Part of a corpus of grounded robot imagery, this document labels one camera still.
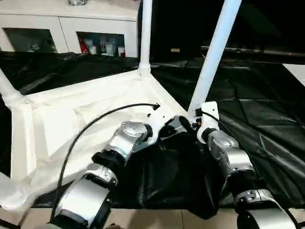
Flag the white plastic table top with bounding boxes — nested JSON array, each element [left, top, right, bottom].
[[0, 67, 191, 213]]

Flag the black plastic mat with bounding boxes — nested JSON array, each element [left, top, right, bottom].
[[0, 49, 305, 220]]

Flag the long dark metal rod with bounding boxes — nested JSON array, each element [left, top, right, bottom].
[[201, 46, 305, 58]]

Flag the white flat board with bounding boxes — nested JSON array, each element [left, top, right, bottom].
[[282, 63, 305, 86]]

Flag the white cabinet with glass doors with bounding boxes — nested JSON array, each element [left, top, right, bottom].
[[0, 0, 140, 58]]

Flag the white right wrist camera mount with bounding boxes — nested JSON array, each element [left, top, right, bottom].
[[196, 101, 220, 145]]

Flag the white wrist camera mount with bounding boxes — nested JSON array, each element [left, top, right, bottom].
[[146, 104, 176, 144], [196, 101, 220, 145]]

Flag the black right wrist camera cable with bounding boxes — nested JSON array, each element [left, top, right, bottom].
[[196, 108, 275, 165]]

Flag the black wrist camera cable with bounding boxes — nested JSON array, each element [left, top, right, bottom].
[[196, 108, 275, 165], [50, 103, 161, 222]]

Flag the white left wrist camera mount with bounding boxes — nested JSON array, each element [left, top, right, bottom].
[[146, 104, 176, 144]]

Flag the black left wrist camera cable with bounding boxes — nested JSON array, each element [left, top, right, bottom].
[[50, 103, 161, 222]]

